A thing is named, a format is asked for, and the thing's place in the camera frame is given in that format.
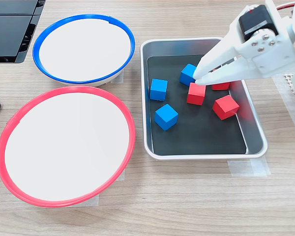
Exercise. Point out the white dish red rim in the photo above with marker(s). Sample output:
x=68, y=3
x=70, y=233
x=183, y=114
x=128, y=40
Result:
x=66, y=147

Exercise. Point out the blue wooden cube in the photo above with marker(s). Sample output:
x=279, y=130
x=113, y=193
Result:
x=158, y=89
x=166, y=116
x=186, y=73

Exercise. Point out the white mesh mat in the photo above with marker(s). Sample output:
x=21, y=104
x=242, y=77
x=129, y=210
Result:
x=290, y=86

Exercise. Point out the black tray liner mat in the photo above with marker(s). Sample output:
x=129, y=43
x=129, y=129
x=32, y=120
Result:
x=199, y=132

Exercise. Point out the black electronic device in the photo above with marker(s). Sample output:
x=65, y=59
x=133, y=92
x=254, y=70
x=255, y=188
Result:
x=7, y=34

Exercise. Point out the white dish blue rim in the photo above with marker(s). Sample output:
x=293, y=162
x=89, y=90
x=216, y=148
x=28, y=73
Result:
x=83, y=49

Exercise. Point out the red wooden cube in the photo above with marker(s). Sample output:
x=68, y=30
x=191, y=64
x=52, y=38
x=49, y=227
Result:
x=196, y=94
x=221, y=86
x=225, y=107

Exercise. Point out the clear tape piece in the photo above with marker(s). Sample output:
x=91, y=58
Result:
x=120, y=76
x=121, y=176
x=249, y=167
x=93, y=201

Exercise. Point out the silver metal tray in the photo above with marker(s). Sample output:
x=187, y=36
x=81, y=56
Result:
x=206, y=45

